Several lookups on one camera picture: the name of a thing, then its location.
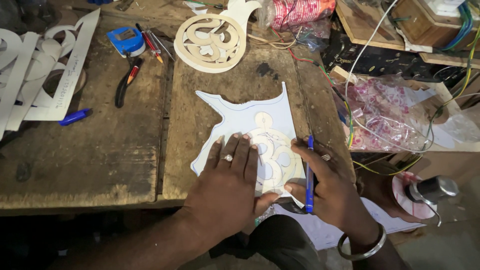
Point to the silver metal bangle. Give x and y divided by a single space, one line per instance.
377 245

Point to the large white paper sheet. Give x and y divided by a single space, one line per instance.
337 236

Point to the hexagonal wooden board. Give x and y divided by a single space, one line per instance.
363 26

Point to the small clear plastic bag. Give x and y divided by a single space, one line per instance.
313 34

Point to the small wooden symbol stencil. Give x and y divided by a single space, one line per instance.
275 150

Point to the blue marker pen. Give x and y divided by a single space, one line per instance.
74 117

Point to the pink printed plastic bag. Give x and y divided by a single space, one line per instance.
386 112

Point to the person's dark trousers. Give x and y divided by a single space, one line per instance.
281 243

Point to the metal compass divider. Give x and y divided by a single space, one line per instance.
161 44

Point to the large round wooden symbol cutout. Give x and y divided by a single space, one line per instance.
210 43

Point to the white paper cutout strips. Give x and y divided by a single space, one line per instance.
33 71

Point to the wooden box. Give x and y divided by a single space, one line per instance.
423 22

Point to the black pliers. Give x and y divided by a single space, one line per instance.
122 88

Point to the round wooden disc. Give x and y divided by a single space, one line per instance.
56 80

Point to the person's left hand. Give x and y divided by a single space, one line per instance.
221 191

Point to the person's right hand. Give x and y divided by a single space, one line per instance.
333 195

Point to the blue tape measure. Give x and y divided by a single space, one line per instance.
125 40

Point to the silver metal knob tool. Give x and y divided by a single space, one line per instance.
431 190

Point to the red pen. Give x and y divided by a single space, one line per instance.
149 42

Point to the white paper template sheet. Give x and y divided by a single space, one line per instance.
240 116

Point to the black electronic box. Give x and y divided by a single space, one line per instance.
378 62

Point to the thin wooden sticks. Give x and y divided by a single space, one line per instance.
273 42

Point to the orange-tipped red pencil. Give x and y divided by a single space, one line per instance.
132 74

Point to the red white patterned bag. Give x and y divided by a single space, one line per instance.
300 12

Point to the blue ballpoint pen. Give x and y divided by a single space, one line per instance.
309 176

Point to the red white round disc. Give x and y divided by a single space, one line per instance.
403 202

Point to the white board cutout shape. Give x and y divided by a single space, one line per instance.
243 9

